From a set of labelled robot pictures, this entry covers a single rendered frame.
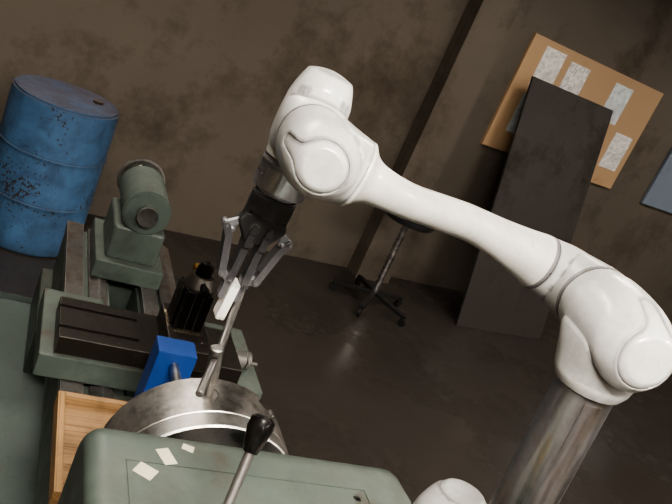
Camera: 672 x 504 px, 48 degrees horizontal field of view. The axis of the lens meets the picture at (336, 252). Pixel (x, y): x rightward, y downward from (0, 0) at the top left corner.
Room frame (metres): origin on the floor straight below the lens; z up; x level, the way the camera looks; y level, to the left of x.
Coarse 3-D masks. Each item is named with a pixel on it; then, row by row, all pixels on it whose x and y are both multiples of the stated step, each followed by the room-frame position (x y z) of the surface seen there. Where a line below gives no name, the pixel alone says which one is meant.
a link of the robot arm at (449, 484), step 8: (440, 480) 1.40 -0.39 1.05; (448, 480) 1.38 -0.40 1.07; (456, 480) 1.40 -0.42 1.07; (432, 488) 1.37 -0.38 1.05; (440, 488) 1.36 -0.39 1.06; (448, 488) 1.35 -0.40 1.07; (456, 488) 1.36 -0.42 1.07; (464, 488) 1.38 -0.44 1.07; (472, 488) 1.39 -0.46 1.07; (424, 496) 1.36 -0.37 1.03; (432, 496) 1.34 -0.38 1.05; (440, 496) 1.33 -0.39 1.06; (448, 496) 1.33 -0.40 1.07; (456, 496) 1.33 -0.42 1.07; (464, 496) 1.34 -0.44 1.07; (472, 496) 1.36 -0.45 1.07; (480, 496) 1.37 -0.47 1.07
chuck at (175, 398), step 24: (168, 384) 1.05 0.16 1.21; (192, 384) 1.06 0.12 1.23; (216, 384) 1.08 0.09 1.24; (120, 408) 1.03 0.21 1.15; (144, 408) 1.01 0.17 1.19; (168, 408) 1.00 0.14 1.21; (192, 408) 1.00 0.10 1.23; (216, 408) 1.01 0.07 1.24; (240, 408) 1.04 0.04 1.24; (264, 408) 1.10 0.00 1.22
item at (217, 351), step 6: (210, 348) 1.03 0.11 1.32; (216, 348) 1.03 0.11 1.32; (222, 348) 1.04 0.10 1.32; (210, 354) 1.03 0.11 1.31; (216, 354) 1.03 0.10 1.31; (222, 354) 1.04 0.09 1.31; (216, 366) 1.03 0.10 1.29; (216, 372) 1.03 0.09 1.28; (216, 378) 1.04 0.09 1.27; (210, 384) 1.03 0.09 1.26; (210, 390) 1.04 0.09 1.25; (210, 396) 1.04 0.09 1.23
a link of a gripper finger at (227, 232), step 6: (228, 222) 1.14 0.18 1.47; (228, 228) 1.14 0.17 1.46; (222, 234) 1.16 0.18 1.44; (228, 234) 1.15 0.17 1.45; (222, 240) 1.16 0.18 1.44; (228, 240) 1.15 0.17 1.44; (222, 246) 1.15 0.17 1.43; (228, 246) 1.15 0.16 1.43; (222, 252) 1.15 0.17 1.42; (228, 252) 1.15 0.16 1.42; (222, 258) 1.15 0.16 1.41; (228, 258) 1.15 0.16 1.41; (222, 264) 1.15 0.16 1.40; (222, 270) 1.15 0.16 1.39; (222, 276) 1.15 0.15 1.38
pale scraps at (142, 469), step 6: (186, 444) 0.87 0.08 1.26; (156, 450) 0.84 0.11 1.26; (162, 450) 0.84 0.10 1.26; (168, 450) 0.85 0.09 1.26; (186, 450) 0.86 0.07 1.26; (192, 450) 0.87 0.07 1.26; (162, 456) 0.83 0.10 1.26; (168, 456) 0.83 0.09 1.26; (168, 462) 0.82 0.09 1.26; (174, 462) 0.83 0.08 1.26; (138, 468) 0.79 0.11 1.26; (144, 468) 0.79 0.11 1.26; (150, 468) 0.80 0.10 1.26; (144, 474) 0.78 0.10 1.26; (150, 474) 0.79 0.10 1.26
